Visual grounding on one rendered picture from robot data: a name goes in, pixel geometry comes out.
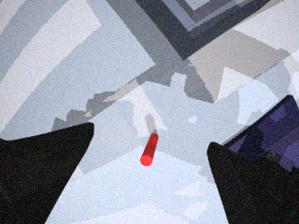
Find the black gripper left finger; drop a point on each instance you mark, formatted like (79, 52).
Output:
(34, 170)

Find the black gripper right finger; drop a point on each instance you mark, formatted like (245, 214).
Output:
(251, 194)

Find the red peg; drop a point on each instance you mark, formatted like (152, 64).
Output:
(147, 156)

